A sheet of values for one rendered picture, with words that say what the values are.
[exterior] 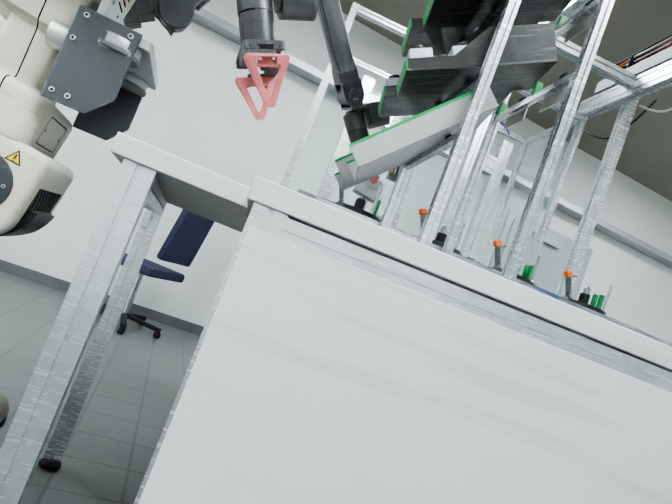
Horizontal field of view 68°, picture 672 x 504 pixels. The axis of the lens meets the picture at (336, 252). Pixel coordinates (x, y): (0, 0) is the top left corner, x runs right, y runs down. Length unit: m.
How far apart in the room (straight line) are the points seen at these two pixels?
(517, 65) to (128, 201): 0.72
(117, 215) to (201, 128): 3.69
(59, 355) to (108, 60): 0.47
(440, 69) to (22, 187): 0.74
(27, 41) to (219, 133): 3.46
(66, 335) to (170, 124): 3.72
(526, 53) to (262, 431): 0.80
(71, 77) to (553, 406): 0.87
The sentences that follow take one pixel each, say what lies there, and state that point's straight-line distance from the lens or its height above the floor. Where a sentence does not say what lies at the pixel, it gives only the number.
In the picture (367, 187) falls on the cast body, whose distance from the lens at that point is 1.39.
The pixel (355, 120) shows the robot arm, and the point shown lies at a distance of 1.41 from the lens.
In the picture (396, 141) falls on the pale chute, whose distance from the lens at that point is 0.93.
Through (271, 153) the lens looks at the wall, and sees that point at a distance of 4.46.
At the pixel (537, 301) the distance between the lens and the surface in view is 0.72.
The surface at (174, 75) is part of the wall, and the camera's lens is 4.52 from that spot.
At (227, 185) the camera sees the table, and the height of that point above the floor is 0.85.
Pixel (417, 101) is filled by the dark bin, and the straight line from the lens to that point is 1.17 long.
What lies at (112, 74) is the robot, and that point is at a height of 0.96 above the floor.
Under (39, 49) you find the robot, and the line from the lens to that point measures 1.03.
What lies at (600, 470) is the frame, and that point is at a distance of 0.83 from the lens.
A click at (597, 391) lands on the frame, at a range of 0.79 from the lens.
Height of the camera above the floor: 0.76
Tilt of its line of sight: 4 degrees up
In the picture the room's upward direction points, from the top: 21 degrees clockwise
